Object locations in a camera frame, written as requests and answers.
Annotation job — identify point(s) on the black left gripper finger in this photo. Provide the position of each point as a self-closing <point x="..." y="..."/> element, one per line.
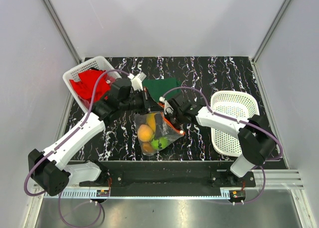
<point x="151" y="110"/>
<point x="149" y="102"/>

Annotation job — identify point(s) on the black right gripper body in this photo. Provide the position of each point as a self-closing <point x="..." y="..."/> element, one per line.
<point x="176" y="117"/>

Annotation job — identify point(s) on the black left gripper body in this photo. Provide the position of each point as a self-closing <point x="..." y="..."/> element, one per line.
<point x="137" y="102"/>

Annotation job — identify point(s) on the yellow green toy mango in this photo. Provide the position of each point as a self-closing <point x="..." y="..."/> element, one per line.
<point x="151" y="121"/>

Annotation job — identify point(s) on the clear zip top bag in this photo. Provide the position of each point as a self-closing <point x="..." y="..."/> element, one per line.
<point x="171" y="133"/>

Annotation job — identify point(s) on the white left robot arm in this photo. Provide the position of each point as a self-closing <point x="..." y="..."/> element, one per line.
<point x="51" y="170"/>

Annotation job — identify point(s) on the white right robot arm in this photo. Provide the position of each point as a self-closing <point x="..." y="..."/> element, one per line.
<point x="256" y="140"/>

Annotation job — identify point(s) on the folded green cloth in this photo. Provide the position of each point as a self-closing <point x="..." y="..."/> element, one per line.
<point x="159" y="87"/>

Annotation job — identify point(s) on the orange toy peach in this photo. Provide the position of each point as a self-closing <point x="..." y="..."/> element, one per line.
<point x="145" y="133"/>

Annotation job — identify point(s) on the brown toy orange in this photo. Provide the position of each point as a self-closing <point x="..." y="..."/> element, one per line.
<point x="147" y="148"/>

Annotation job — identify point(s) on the white laundry basket left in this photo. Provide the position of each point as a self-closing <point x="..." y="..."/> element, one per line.
<point x="99" y="63"/>

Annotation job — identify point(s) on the red cloth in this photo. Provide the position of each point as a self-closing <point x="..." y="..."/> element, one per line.
<point x="85" y="77"/>

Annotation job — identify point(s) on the white perforated tray basket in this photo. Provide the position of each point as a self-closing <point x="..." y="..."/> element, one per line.
<point x="238" y="104"/>

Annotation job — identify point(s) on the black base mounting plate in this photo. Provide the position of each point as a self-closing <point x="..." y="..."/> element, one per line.
<point x="173" y="178"/>

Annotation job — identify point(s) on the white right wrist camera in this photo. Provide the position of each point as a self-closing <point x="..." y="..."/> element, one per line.
<point x="166" y="106"/>

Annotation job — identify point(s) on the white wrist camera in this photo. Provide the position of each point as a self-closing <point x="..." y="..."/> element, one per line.
<point x="137" y="80"/>
<point x="166" y="106"/>

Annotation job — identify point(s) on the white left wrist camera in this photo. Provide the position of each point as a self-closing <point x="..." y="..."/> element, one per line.
<point x="137" y="80"/>

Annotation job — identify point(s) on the aluminium front rail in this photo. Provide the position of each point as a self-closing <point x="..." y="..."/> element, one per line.
<point x="267" y="179"/>

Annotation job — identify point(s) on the left aluminium frame post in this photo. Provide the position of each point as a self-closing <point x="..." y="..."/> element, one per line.
<point x="61" y="30"/>

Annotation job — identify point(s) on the aluminium frame post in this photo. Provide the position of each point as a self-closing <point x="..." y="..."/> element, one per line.
<point x="272" y="28"/>
<point x="61" y="30"/>

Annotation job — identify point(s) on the right aluminium frame post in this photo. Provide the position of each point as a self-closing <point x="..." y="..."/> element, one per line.
<point x="272" y="28"/>

